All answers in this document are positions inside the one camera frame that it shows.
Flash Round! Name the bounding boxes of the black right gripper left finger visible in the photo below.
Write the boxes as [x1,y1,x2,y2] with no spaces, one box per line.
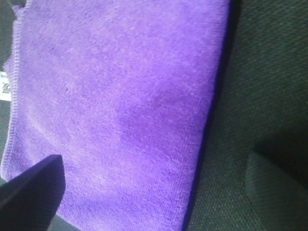
[0,154,65,231]

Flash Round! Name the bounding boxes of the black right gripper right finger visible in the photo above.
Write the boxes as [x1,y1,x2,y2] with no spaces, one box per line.
[245,152,308,231]

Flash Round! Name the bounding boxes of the purple microfibre towel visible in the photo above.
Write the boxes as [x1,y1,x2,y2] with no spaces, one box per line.
[0,0,229,231]

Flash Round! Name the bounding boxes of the black fabric table mat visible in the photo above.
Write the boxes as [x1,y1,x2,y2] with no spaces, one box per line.
[0,0,308,231]

